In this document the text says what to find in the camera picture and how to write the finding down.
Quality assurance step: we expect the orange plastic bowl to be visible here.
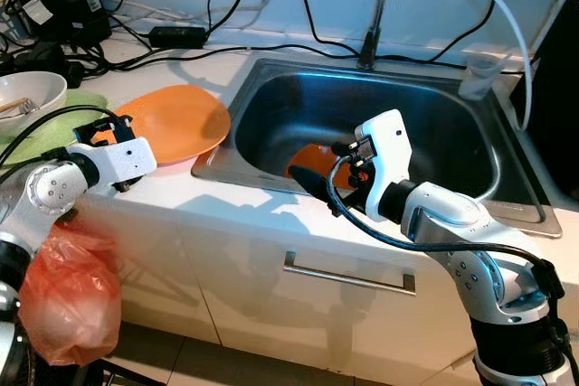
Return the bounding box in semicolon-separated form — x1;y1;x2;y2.
286;142;356;193

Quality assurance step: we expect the green plate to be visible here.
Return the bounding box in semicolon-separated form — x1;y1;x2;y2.
0;89;109;165

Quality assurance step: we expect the orange plastic plate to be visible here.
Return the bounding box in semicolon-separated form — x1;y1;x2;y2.
107;84;233;168

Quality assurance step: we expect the white bowl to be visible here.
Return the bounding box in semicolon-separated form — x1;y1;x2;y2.
0;71;69;129

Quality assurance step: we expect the stainless steel sink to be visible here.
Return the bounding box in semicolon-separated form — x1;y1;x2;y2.
192;56;564;240

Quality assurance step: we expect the black power adapter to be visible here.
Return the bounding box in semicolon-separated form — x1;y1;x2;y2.
147;24;209;50

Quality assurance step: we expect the chrome faucet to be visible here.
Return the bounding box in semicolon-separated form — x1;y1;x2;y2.
357;0;426;71

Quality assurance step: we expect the black charger box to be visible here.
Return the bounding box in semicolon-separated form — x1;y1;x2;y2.
0;0;114;52

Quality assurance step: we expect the clear plastic cup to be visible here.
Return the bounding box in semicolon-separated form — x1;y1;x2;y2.
459;50;508;102

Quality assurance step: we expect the red plastic bag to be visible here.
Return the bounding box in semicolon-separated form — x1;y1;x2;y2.
16;214;123;367

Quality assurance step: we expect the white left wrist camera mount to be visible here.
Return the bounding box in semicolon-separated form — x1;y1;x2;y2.
89;137;158;192

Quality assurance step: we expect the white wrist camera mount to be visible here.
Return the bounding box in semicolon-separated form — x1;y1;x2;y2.
351;108;415;220
89;137;158;192

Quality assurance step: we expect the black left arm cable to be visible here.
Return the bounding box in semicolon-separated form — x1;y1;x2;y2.
0;104;119;170

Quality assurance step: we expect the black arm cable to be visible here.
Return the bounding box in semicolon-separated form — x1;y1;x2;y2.
0;104;119;170
326;155;566;315

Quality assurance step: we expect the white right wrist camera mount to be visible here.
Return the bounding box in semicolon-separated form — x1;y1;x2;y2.
351;108;415;220

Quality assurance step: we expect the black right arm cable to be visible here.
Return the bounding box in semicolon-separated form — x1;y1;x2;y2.
326;155;566;315

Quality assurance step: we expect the silver drawer handle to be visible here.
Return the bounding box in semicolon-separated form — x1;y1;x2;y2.
282;250;419;297

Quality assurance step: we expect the white flexible hose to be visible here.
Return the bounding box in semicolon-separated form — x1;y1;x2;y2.
421;0;535;132

